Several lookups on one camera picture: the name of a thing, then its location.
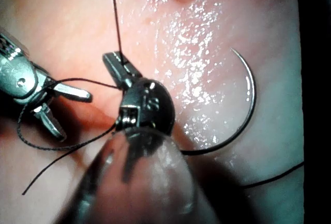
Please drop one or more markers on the dark left arm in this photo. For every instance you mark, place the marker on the dark left arm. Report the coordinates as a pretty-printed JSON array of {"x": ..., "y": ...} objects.
[{"x": 155, "y": 182}]

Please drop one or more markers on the left arm needle driver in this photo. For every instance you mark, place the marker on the left arm needle driver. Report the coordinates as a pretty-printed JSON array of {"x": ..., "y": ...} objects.
[{"x": 150, "y": 105}]

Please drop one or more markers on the tissue pad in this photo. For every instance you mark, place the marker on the tissue pad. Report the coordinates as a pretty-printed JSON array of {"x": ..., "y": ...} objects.
[{"x": 77, "y": 27}]

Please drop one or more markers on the black thread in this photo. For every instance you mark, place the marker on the black thread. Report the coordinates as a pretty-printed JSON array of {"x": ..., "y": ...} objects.
[{"x": 116, "y": 14}]

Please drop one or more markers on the right arm needle driver jaw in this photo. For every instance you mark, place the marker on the right arm needle driver jaw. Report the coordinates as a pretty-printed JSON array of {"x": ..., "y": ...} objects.
[
  {"x": 50, "y": 124},
  {"x": 75, "y": 93}
]

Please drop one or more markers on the right arm needle driver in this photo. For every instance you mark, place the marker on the right arm needle driver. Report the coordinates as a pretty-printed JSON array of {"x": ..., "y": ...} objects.
[{"x": 18, "y": 79}]

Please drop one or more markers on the left arm needle driver jaw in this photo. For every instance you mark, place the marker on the left arm needle driver jaw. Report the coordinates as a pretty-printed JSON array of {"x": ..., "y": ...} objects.
[
  {"x": 113, "y": 63},
  {"x": 132, "y": 72}
]

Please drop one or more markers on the curved steel needle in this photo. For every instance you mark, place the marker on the curved steel needle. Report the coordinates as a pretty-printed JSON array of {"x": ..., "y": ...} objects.
[{"x": 253, "y": 92}]

